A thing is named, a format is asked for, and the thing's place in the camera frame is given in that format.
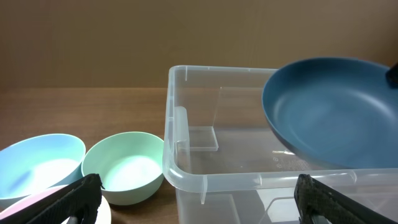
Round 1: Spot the dark blue plate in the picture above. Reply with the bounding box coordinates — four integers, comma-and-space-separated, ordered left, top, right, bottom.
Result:
262, 57, 397, 169

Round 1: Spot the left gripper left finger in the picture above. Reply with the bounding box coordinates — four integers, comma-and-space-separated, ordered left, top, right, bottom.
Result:
1, 174, 103, 224

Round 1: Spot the pink bowl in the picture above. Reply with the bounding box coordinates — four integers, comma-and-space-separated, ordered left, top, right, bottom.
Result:
0, 184, 112, 224

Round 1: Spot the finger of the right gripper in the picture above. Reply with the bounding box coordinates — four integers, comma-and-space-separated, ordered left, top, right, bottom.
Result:
386, 63, 398, 88

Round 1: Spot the clear plastic storage container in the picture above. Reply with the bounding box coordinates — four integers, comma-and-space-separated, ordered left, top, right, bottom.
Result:
163, 65, 397, 223

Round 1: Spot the mint green bowl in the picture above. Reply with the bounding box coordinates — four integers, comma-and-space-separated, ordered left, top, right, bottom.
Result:
81, 131, 164, 205

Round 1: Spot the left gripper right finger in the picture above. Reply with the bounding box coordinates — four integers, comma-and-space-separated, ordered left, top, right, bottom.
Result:
294, 174, 397, 224

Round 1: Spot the light blue bowl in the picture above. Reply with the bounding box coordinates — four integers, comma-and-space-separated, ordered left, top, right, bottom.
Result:
1, 133, 86, 208

